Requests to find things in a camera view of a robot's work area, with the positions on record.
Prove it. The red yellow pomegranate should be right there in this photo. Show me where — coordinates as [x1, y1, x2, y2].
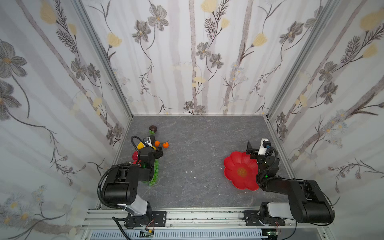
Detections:
[132, 151, 139, 162]

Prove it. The red flower-shaped fruit bowl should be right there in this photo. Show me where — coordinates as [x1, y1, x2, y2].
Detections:
[224, 152, 259, 191]

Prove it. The dark green avocado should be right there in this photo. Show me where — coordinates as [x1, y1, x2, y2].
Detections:
[149, 135, 156, 146]

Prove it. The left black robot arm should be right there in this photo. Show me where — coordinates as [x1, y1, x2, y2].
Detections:
[97, 147, 164, 229]

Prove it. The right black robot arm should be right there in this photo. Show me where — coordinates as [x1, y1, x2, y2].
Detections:
[246, 139, 335, 226]

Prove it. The yellow pear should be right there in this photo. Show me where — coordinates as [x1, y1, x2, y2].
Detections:
[137, 142, 146, 150]

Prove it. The dark mangosteen with green leaves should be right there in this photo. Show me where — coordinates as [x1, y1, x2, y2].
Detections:
[149, 125, 158, 135]

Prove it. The green grape bunch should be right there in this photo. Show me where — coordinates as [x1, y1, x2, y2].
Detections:
[148, 160, 159, 186]

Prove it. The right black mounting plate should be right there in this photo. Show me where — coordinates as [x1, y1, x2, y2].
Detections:
[242, 211, 286, 227]

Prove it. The black mounting plate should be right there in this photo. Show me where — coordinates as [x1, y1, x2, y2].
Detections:
[242, 211, 286, 227]
[124, 211, 167, 229]

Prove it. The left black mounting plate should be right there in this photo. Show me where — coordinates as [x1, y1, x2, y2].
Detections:
[124, 211, 167, 229]

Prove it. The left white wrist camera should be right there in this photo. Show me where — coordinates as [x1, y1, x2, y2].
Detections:
[143, 137, 152, 147]

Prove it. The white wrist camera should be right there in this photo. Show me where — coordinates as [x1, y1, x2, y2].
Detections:
[143, 137, 152, 147]
[258, 139, 272, 155]

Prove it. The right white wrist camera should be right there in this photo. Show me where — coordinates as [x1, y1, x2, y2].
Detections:
[258, 139, 272, 155]

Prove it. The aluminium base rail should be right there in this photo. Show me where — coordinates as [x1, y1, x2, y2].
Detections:
[76, 207, 334, 240]

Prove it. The white perforated cable duct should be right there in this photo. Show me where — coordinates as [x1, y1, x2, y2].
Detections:
[89, 229, 265, 240]

